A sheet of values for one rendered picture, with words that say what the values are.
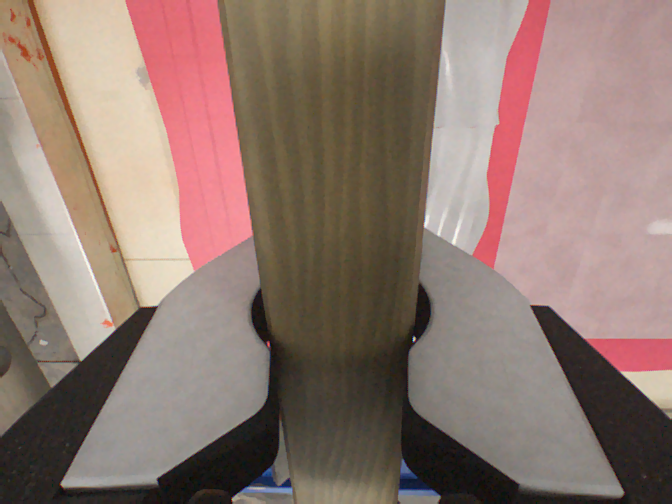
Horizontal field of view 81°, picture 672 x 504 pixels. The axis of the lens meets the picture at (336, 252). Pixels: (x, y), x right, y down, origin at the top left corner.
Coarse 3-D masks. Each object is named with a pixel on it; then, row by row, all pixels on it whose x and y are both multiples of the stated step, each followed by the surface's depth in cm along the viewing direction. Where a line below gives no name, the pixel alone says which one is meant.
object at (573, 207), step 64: (512, 128) 24; (576, 128) 23; (640, 128) 23; (192, 192) 26; (512, 192) 26; (576, 192) 26; (640, 192) 25; (192, 256) 29; (512, 256) 28; (576, 256) 28; (640, 256) 28; (576, 320) 31; (640, 320) 31
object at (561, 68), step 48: (144, 0) 21; (192, 0) 21; (576, 0) 20; (624, 0) 20; (144, 48) 22; (192, 48) 22; (528, 48) 21; (576, 48) 21; (624, 48) 21; (192, 96) 23; (528, 96) 23; (576, 96) 23; (624, 96) 22
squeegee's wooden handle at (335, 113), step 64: (256, 0) 5; (320, 0) 5; (384, 0) 5; (256, 64) 5; (320, 64) 5; (384, 64) 5; (256, 128) 6; (320, 128) 5; (384, 128) 5; (256, 192) 6; (320, 192) 6; (384, 192) 6; (256, 256) 7; (320, 256) 6; (384, 256) 6; (320, 320) 7; (384, 320) 7; (320, 384) 8; (384, 384) 8; (320, 448) 9; (384, 448) 9
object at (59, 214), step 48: (0, 0) 19; (0, 48) 19; (48, 48) 22; (0, 96) 20; (48, 96) 22; (0, 144) 21; (48, 144) 22; (0, 192) 23; (48, 192) 23; (96, 192) 26; (48, 240) 24; (96, 240) 26; (48, 288) 26; (96, 288) 26; (96, 336) 28
